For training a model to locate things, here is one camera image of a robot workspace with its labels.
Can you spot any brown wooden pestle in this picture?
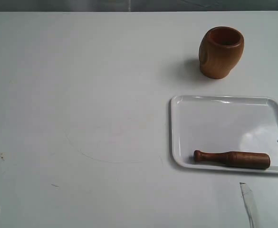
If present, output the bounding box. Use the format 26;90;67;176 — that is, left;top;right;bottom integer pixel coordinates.
193;150;270;170

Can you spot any clear tape strip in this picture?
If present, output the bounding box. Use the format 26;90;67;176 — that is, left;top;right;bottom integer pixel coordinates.
240;182;259;228

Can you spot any white rectangular plastic tray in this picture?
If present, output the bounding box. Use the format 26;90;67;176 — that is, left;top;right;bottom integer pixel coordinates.
170;95;278;174

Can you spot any brown wooden mortar cup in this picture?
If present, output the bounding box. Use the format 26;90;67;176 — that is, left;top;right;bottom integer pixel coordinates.
199;27;245;79

